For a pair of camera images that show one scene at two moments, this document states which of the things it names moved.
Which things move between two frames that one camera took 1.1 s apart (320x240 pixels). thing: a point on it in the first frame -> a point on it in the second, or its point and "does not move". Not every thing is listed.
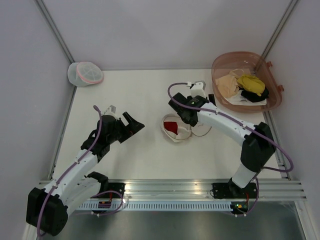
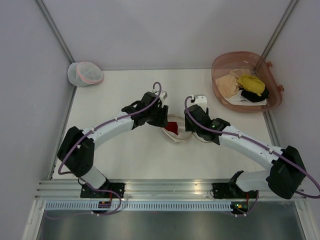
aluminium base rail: [168, 189] does not move
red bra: [171, 126] does not move
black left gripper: [129, 130] -> [162, 120]
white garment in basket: [239, 99] does not move
